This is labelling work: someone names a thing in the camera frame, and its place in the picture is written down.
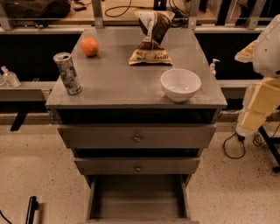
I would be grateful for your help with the clear sanitizer bottle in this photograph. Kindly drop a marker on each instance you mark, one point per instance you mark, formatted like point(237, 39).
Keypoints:
point(10, 78)

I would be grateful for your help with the silver drink can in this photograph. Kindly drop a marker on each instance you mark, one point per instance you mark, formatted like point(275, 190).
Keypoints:
point(67, 72)

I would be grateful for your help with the top grey drawer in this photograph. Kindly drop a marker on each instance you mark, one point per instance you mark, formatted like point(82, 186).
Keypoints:
point(140, 137)

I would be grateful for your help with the grey drawer cabinet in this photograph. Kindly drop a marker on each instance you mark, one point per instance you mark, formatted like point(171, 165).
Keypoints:
point(115, 93)

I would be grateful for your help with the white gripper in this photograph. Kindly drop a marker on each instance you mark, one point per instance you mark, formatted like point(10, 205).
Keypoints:
point(268, 57)

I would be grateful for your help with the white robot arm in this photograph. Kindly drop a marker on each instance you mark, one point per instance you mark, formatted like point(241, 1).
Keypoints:
point(267, 53)

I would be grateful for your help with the bottom grey drawer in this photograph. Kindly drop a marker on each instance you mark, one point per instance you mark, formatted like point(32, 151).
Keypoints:
point(138, 199)

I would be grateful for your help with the orange fruit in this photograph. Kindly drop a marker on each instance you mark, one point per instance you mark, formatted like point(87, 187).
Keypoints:
point(90, 47)

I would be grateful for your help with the brown chip bag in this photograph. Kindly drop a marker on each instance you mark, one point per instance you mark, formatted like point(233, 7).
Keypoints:
point(154, 24)

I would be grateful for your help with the black backpack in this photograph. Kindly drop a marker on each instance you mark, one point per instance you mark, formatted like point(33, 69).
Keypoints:
point(23, 9)

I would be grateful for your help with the black floor bar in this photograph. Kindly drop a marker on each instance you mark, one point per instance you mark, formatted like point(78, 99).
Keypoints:
point(32, 207)

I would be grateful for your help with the white bowl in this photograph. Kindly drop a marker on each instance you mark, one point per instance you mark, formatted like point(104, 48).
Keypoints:
point(179, 84)

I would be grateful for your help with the black stand leg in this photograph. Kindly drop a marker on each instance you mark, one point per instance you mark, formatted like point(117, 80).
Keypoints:
point(273, 143)

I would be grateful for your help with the white pump bottle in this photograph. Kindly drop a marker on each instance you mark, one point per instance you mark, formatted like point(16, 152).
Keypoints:
point(212, 66)

